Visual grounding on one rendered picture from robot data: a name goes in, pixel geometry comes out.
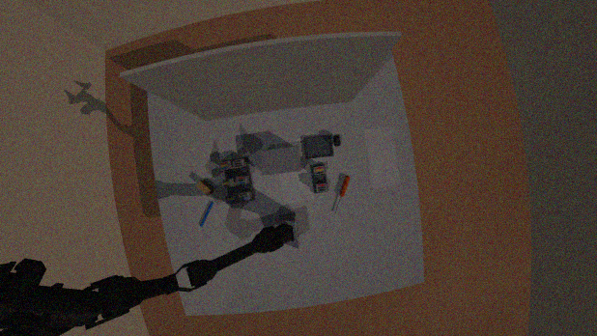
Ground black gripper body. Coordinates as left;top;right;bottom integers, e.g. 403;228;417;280
0;258;68;327

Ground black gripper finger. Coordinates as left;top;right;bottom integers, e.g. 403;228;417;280
0;261;16;288

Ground orange-handled screwdriver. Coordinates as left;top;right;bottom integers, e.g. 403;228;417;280
335;176;350;213

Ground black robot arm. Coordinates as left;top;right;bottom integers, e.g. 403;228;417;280
0;224;295;336

